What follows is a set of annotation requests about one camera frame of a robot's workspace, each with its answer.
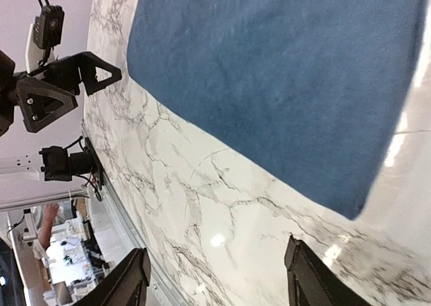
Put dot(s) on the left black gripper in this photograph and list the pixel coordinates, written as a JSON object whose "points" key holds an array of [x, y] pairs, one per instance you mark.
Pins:
{"points": [[44, 101]]}

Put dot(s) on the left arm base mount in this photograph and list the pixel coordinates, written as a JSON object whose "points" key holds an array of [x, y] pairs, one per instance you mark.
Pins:
{"points": [[78, 159]]}

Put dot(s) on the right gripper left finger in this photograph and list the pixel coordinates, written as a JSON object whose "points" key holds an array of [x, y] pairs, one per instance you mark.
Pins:
{"points": [[126, 285]]}

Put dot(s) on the dark blue t-shirt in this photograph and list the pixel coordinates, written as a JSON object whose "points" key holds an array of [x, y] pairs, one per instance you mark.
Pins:
{"points": [[309, 90]]}

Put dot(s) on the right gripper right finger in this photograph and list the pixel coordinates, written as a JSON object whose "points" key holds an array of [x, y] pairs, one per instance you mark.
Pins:
{"points": [[311, 282]]}

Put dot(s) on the person in background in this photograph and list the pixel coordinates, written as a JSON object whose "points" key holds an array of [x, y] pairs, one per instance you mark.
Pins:
{"points": [[45, 231]]}

